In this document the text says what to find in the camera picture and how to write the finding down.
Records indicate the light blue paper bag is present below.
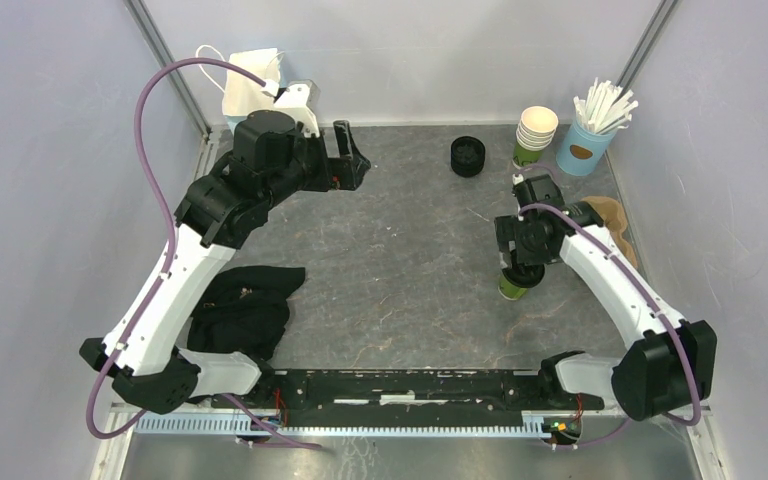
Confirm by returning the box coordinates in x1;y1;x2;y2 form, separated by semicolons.
195;44;283;131

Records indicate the brown pulp cup carrier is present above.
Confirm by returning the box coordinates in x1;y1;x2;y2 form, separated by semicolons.
583;196;639;270

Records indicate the purple cable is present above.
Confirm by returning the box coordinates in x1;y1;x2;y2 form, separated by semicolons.
511;164;703;449
85;57;326;453

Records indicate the black cloth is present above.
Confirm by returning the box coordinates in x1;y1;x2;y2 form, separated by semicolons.
186;266;306;361

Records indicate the green paper coffee cup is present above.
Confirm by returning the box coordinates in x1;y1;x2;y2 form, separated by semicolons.
498;270;533;301

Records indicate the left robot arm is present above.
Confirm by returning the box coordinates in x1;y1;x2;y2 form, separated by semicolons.
79;110;371;414

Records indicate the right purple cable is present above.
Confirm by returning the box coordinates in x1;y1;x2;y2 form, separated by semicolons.
511;164;703;449

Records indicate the black cup lid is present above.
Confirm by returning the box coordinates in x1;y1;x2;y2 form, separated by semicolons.
508;265;546;289

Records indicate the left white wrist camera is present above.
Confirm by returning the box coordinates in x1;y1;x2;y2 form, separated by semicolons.
260;80;320;138

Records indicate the stack of black lids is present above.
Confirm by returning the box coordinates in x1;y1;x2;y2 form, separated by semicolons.
450;136;486;178

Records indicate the stack of paper cups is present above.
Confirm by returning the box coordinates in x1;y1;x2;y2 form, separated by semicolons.
512;106;559;167

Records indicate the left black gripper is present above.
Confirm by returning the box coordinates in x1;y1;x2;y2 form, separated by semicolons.
264;120;371;209

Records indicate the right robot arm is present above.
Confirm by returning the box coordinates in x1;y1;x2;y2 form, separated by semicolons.
494;174;717;426

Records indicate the blue straw holder can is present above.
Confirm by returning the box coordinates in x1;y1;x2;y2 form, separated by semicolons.
556;120;616;177

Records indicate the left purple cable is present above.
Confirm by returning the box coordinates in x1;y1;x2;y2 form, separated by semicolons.
85;57;326;453

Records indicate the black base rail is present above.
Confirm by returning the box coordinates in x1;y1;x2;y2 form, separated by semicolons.
240;369;605;428

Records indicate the white cable tray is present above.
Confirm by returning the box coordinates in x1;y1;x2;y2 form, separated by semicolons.
134;411;571;440

